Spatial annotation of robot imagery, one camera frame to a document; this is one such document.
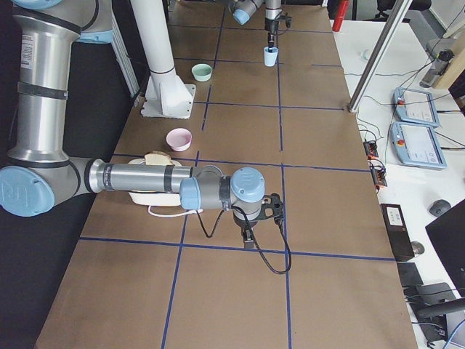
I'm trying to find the black computer mouse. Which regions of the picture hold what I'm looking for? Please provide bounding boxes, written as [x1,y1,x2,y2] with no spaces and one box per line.
[428,199,452,217]

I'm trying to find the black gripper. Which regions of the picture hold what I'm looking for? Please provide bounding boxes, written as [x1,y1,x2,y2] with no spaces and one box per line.
[233,193,284,249]
[264,13,292,51]

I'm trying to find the orange black electronics module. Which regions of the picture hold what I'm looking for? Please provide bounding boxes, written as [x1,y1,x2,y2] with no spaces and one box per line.
[363,140,387,192]

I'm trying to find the upper teach pendant tablet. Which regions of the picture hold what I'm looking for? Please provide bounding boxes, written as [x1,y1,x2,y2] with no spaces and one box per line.
[393,87,440,128]

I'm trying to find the black monitor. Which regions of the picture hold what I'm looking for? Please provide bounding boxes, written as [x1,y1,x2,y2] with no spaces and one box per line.
[426,201,465,296]

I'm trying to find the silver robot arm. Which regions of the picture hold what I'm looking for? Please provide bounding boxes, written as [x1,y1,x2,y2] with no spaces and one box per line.
[1,1,283,249]
[224,0,292,53]

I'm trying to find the teach pendant tablet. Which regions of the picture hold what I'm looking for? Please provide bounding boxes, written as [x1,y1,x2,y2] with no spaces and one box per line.
[393,87,440,128]
[390,121,447,170]

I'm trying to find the lower teach pendant tablet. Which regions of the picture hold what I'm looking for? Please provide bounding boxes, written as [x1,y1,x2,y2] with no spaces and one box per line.
[390,121,447,170]

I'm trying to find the light blue cup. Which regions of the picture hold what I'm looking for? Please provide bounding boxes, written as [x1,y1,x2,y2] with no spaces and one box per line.
[263,47,279,67]

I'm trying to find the black power adapter box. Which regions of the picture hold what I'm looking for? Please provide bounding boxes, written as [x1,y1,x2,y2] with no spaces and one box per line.
[380,204,414,262]

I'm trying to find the toast slice in toaster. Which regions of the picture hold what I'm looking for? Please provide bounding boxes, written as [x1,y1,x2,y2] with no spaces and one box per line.
[144,151,173,166]

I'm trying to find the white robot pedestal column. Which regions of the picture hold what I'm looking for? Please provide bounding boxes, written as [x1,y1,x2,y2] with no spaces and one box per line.
[131,0,196,119]

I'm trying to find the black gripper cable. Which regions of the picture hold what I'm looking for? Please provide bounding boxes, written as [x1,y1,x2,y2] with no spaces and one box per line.
[195,205,293,274]

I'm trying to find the cream toaster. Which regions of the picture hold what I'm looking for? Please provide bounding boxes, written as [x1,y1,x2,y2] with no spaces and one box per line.
[127,156,185,208]

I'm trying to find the mint green bowl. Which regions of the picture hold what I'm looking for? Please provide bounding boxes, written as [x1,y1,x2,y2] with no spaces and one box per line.
[191,63,213,82]

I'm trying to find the pink bowl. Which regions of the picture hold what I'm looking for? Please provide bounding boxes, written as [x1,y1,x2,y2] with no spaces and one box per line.
[166,128,193,152]

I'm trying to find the white toaster power cord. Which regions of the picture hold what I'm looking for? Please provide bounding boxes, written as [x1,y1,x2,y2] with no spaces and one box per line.
[147,204,203,218]

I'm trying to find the aluminium frame post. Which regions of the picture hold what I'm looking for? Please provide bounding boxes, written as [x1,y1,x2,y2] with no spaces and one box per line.
[347,0,413,113]

